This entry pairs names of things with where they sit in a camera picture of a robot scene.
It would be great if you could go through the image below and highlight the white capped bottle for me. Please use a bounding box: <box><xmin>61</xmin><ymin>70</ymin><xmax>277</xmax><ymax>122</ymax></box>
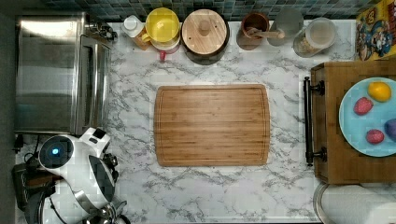
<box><xmin>121</xmin><ymin>15</ymin><xmax>149</xmax><ymax>50</ymax></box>

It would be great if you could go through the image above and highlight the brown ceramic cup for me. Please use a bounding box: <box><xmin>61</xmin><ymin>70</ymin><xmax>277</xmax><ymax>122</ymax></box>
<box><xmin>236</xmin><ymin>12</ymin><xmax>269</xmax><ymax>50</ymax></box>

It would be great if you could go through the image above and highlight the black canister with wooden lid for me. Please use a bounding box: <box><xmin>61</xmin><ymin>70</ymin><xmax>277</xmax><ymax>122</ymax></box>
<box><xmin>181</xmin><ymin>9</ymin><xmax>230</xmax><ymax>65</ymax></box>

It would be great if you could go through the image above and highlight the yellow mug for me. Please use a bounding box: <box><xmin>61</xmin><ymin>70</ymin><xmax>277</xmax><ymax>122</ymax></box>
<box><xmin>142</xmin><ymin>7</ymin><xmax>179</xmax><ymax>45</ymax></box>

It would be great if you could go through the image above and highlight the plastic container of snacks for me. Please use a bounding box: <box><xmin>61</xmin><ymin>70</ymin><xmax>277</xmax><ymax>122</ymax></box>
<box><xmin>293</xmin><ymin>18</ymin><xmax>336</xmax><ymax>58</ymax></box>

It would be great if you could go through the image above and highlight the purple toy fruit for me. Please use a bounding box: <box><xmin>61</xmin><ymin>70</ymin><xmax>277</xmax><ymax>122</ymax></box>
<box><xmin>384</xmin><ymin>119</ymin><xmax>396</xmax><ymax>141</ymax></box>

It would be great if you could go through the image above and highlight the pink mug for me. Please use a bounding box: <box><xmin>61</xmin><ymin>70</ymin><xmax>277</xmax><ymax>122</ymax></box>
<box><xmin>152</xmin><ymin>42</ymin><xmax>180</xmax><ymax>62</ymax></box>

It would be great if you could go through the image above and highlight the light blue plate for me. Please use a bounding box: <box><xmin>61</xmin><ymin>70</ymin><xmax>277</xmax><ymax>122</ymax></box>
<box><xmin>339</xmin><ymin>77</ymin><xmax>396</xmax><ymax>158</ymax></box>

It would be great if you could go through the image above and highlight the yellow cereal box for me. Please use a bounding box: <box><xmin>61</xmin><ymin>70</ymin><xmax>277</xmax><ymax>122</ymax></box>
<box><xmin>355</xmin><ymin>0</ymin><xmax>396</xmax><ymax>61</ymax></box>

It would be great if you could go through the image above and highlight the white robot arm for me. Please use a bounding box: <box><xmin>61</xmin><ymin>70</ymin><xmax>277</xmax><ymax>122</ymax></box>
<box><xmin>37</xmin><ymin>128</ymin><xmax>131</xmax><ymax>224</ymax></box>

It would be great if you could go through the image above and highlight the frosted translucent cup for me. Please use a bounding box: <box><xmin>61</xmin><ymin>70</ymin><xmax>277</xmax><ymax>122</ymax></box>
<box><xmin>267</xmin><ymin>7</ymin><xmax>304</xmax><ymax>47</ymax></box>

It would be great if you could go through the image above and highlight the toy lemon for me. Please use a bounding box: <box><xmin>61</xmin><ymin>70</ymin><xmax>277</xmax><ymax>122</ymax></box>
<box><xmin>367</xmin><ymin>81</ymin><xmax>391</xmax><ymax>102</ymax></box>

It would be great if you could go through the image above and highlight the paper towel roll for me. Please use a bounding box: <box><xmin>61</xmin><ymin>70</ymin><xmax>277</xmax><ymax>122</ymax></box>
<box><xmin>313</xmin><ymin>184</ymin><xmax>396</xmax><ymax>224</ymax></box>

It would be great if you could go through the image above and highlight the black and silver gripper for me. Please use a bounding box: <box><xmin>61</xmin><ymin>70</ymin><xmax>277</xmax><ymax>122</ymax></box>
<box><xmin>83</xmin><ymin>201</ymin><xmax>131</xmax><ymax>224</ymax></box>

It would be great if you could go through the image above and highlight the stainless steel toaster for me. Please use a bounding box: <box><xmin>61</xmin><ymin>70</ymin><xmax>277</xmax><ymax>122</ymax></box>
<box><xmin>11</xmin><ymin>161</ymin><xmax>58</xmax><ymax>211</ymax></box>

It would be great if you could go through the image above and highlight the wooden pestle stick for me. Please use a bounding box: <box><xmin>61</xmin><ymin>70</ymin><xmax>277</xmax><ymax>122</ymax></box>
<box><xmin>247</xmin><ymin>27</ymin><xmax>285</xmax><ymax>39</ymax></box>

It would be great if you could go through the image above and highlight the wooden tray box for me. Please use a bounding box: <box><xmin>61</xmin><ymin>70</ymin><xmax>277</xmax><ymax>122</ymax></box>
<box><xmin>304</xmin><ymin>61</ymin><xmax>396</xmax><ymax>184</ymax></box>

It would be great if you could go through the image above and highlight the stainless toaster oven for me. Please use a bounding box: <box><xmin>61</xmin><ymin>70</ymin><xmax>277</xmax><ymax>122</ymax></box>
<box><xmin>15</xmin><ymin>12</ymin><xmax>118</xmax><ymax>135</ymax></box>

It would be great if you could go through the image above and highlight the toy strawberry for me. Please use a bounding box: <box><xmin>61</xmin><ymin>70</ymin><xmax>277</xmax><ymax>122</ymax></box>
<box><xmin>366</xmin><ymin>129</ymin><xmax>385</xmax><ymax>145</ymax></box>
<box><xmin>353</xmin><ymin>97</ymin><xmax>374</xmax><ymax>116</ymax></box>

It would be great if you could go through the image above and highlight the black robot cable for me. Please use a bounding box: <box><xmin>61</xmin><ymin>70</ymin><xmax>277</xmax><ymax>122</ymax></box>
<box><xmin>22</xmin><ymin>133</ymin><xmax>41</xmax><ymax>164</ymax></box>

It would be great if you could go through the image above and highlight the bamboo cutting board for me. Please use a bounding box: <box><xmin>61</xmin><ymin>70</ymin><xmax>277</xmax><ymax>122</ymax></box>
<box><xmin>153</xmin><ymin>84</ymin><xmax>270</xmax><ymax>166</ymax></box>

